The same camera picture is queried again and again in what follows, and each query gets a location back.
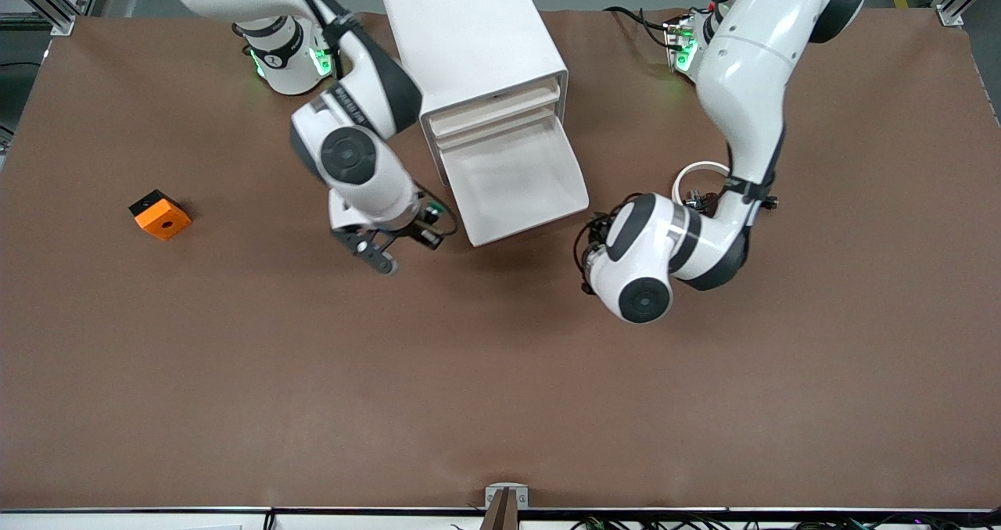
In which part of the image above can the orange black button box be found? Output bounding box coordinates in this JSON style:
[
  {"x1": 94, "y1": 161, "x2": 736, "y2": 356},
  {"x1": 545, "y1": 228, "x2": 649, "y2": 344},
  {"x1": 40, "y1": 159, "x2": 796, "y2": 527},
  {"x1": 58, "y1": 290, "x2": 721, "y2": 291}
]
[{"x1": 129, "y1": 190, "x2": 192, "y2": 241}]

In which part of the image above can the brown table mat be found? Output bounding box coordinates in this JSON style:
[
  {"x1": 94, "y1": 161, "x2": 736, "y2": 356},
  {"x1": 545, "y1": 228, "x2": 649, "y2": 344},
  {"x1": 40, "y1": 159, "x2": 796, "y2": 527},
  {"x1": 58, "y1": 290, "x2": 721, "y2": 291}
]
[{"x1": 0, "y1": 8, "x2": 1001, "y2": 513}]

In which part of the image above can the white C-shaped plastic clamp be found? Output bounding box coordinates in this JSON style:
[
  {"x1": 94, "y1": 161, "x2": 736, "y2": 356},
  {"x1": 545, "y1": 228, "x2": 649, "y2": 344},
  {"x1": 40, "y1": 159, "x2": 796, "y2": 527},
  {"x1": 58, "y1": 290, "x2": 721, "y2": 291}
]
[{"x1": 672, "y1": 161, "x2": 732, "y2": 200}]

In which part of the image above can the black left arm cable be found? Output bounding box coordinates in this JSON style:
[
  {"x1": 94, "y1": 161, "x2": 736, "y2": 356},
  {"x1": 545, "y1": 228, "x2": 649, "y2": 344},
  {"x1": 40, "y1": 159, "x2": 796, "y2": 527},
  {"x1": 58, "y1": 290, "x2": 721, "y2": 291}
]
[{"x1": 573, "y1": 192, "x2": 626, "y2": 296}]

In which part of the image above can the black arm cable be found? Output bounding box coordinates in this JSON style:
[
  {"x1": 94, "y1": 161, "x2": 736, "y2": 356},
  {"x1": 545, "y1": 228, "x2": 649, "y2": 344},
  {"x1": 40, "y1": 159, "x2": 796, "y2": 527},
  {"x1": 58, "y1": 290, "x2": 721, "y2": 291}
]
[
  {"x1": 573, "y1": 192, "x2": 626, "y2": 296},
  {"x1": 280, "y1": 0, "x2": 353, "y2": 46}
]

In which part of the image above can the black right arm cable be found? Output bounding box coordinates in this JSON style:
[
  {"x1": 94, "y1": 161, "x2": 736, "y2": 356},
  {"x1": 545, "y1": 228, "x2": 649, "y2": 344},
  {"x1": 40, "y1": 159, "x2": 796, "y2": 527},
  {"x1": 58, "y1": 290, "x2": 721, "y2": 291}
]
[{"x1": 280, "y1": 0, "x2": 353, "y2": 46}]

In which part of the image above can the grey metal table bracket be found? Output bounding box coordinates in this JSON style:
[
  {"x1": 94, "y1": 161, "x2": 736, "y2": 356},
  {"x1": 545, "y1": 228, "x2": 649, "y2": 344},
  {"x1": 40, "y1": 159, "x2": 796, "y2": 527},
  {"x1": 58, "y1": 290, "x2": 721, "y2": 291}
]
[{"x1": 485, "y1": 483, "x2": 529, "y2": 530}]

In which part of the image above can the black cable on table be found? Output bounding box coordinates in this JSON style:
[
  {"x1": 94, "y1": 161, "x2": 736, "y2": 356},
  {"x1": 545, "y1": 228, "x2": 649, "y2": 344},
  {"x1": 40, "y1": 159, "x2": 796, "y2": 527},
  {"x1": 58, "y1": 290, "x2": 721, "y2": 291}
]
[{"x1": 604, "y1": 5, "x2": 675, "y2": 48}]

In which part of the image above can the white table edge rail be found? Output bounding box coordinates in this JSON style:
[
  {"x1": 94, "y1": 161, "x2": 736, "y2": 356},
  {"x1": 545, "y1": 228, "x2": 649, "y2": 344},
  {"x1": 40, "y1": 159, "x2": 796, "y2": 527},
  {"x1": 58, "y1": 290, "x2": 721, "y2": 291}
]
[{"x1": 0, "y1": 507, "x2": 1001, "y2": 530}]

